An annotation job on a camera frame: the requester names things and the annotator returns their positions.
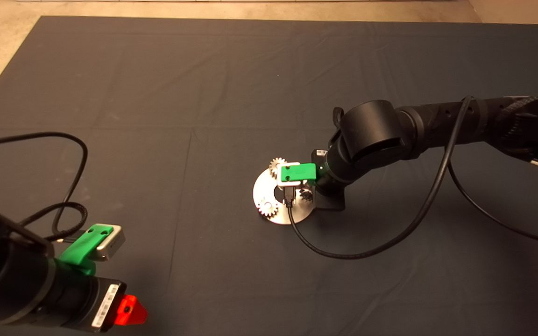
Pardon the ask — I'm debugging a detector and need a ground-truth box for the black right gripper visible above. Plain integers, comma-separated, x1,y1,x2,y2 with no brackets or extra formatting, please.
311,148,347,211

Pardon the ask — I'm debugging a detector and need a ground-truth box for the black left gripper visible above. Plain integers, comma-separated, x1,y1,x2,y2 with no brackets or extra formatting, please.
75,276,149,333

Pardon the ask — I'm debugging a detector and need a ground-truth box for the small steel planetary gear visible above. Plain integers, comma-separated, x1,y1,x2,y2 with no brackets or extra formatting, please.
258,197,279,218
269,157,287,178

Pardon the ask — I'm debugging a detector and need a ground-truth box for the round metal carrier plate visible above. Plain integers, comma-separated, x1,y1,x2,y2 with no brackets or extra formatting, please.
253,167,316,225

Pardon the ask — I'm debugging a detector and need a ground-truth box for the dark grey table cloth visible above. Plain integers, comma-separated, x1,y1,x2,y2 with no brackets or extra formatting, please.
0,16,538,336

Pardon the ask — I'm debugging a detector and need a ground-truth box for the green right camera mount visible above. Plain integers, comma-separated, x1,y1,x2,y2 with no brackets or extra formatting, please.
281,163,319,186

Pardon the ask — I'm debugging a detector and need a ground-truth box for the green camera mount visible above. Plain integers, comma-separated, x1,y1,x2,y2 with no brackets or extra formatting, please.
59,224,113,276
281,163,319,186

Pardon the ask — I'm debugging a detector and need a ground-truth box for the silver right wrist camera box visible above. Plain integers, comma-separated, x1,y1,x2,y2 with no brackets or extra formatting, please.
276,161,303,189

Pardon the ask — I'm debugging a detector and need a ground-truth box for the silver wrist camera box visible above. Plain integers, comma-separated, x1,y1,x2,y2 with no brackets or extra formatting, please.
94,224,126,262
276,161,303,189

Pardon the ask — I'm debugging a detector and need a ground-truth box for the thin black right camera cable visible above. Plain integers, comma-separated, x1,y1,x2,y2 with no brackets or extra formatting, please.
284,96,538,260

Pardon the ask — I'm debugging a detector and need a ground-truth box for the thin black camera cable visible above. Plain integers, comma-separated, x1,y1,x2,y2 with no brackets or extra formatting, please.
0,132,88,242
284,96,538,260

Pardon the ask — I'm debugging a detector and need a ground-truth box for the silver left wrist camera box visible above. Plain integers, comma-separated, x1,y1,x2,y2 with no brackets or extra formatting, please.
94,224,126,262

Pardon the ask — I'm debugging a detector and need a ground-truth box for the green left camera mount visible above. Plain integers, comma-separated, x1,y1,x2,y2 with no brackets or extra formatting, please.
59,224,113,276

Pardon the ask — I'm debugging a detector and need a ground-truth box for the thin black left camera cable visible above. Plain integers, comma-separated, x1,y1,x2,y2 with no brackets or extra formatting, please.
0,132,88,242

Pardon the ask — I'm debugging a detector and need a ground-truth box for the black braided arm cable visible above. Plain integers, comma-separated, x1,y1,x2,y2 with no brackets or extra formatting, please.
500,92,538,140

